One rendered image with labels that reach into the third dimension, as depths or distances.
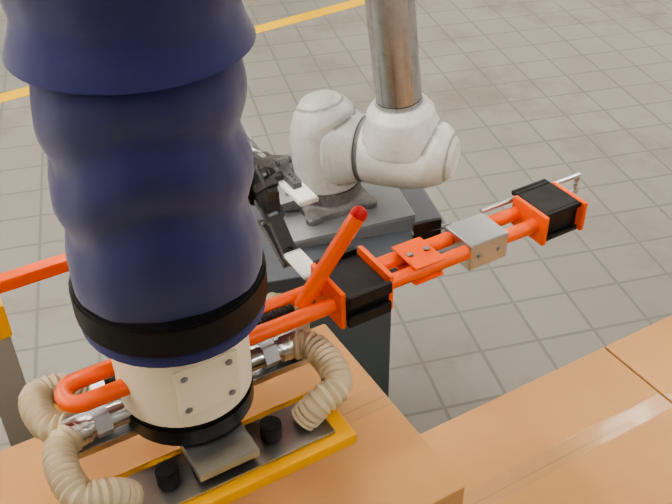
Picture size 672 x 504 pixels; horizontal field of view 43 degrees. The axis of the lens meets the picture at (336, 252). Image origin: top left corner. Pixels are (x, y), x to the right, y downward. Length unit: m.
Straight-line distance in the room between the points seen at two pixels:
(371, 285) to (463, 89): 3.31
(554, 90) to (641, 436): 2.79
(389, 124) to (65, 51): 1.15
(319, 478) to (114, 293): 0.47
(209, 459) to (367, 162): 1.00
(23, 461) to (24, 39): 0.72
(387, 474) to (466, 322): 1.72
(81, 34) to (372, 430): 0.77
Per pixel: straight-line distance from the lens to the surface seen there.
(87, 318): 0.97
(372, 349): 2.28
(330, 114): 1.93
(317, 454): 1.11
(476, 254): 1.25
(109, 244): 0.89
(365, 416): 1.32
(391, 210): 2.04
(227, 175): 0.86
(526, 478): 1.80
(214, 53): 0.79
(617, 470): 1.86
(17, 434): 1.75
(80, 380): 1.08
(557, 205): 1.33
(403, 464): 1.27
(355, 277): 1.16
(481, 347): 2.85
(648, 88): 4.62
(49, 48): 0.79
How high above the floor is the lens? 1.93
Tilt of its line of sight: 37 degrees down
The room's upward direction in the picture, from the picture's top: 1 degrees counter-clockwise
